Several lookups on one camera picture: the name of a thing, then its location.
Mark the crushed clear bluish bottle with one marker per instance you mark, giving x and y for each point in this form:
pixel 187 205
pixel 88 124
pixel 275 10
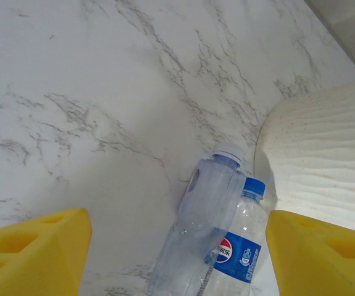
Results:
pixel 202 191

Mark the cream plastic waste bin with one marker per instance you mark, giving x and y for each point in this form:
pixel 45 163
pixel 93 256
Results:
pixel 319 148

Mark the aluminium table edge rail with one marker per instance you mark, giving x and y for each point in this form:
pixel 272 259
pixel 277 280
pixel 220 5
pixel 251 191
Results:
pixel 350 31

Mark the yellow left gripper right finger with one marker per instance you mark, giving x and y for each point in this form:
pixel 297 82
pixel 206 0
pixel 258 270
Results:
pixel 325 262

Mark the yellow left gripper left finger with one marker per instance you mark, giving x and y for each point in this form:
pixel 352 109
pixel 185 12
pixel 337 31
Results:
pixel 26 262

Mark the clear bottle round blue logo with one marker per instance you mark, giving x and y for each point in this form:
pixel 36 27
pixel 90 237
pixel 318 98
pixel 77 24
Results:
pixel 245 222

